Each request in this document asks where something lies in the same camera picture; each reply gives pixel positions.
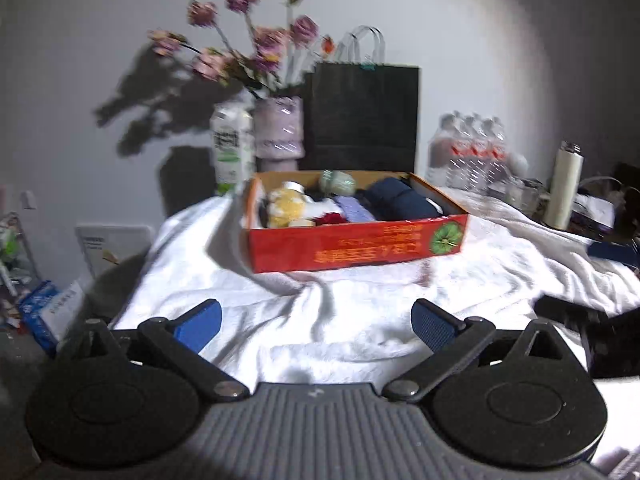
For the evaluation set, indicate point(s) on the white flat box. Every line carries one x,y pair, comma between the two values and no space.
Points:
115,247

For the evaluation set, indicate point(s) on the pink artificial flowers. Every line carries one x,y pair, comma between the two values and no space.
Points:
267,42

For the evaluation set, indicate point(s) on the blue packet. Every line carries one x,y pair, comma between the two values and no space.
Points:
37,305

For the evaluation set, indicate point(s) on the red fluffy item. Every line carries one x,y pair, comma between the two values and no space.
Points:
330,219

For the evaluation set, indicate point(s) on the white green milk carton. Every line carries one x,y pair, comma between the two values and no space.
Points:
232,150

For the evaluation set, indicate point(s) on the dark blue flat item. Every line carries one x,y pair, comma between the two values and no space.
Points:
615,252

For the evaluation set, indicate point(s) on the yellow knitted item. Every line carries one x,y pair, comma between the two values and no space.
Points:
287,207

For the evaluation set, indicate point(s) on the storage rack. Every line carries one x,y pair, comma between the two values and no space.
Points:
12,255

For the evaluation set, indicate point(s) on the pale purple vase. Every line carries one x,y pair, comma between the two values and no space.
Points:
277,130

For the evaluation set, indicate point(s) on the white thermos bottle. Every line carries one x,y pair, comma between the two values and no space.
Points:
562,190

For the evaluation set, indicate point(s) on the dark bag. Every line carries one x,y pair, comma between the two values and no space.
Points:
627,185

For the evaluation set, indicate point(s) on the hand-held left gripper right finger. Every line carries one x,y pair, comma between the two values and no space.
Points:
430,322

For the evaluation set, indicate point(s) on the navy blue item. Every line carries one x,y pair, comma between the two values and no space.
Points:
400,199

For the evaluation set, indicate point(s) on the light purple item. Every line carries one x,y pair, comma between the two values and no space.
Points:
354,208

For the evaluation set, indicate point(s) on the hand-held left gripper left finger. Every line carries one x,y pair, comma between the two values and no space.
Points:
201,322

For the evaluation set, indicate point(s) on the pack of water bottles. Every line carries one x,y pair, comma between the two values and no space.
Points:
467,155

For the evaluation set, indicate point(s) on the pale green bundle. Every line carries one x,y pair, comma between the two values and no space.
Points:
337,182

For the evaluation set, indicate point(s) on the white cloth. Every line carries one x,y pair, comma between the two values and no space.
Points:
350,310

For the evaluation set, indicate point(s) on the black paper bag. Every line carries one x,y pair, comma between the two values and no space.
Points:
360,115

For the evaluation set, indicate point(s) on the red cardboard box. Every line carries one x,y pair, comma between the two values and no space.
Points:
350,250

